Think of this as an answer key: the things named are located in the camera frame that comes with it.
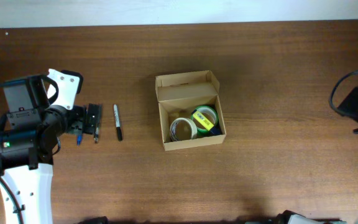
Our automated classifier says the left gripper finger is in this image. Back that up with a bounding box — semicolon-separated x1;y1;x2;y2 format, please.
82;105;88;134
86;103;102;134

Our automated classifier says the blue ballpoint pen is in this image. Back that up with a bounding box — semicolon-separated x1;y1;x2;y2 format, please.
76;134;83;146

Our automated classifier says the dark grey pen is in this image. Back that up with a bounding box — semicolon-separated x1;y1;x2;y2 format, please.
94;105;103;144

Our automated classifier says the white tape roll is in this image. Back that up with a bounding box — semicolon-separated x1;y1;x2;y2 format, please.
169;118;198;141

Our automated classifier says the yellow highlighter marker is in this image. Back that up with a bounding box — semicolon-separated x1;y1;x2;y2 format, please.
192;110;222;135

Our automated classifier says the green tape roll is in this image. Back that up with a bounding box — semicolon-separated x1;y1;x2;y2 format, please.
191;106;221;136

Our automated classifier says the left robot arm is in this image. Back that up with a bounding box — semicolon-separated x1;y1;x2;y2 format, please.
0;70;102;223

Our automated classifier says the black permanent marker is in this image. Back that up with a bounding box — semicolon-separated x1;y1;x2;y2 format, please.
113;104;123;141

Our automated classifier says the open cardboard box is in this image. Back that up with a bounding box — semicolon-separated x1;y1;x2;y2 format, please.
155;70;226;151

